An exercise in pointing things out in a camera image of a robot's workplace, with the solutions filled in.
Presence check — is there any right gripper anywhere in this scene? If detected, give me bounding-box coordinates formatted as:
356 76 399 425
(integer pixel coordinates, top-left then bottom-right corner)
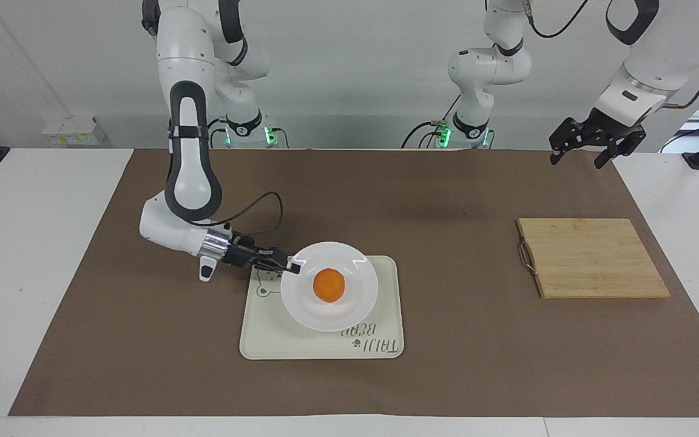
222 233 261 268

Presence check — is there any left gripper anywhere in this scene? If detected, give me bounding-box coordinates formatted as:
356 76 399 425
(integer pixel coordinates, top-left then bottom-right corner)
548 107 647 170

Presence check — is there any white round plate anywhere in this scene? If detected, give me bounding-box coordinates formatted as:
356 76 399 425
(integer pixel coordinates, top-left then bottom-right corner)
280 242 379 333

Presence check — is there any orange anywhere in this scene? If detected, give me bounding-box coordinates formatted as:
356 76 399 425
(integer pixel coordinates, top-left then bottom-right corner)
313 268 346 303

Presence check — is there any cream plastic tray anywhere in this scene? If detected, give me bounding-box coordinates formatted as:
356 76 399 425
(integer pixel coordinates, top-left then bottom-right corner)
239 255 405 361

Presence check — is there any wooden cutting board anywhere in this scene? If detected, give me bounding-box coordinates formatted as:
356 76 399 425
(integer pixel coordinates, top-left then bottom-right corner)
516 218 671 299

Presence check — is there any white wall socket box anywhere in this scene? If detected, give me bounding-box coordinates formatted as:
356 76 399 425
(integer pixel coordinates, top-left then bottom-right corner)
42 116 108 147

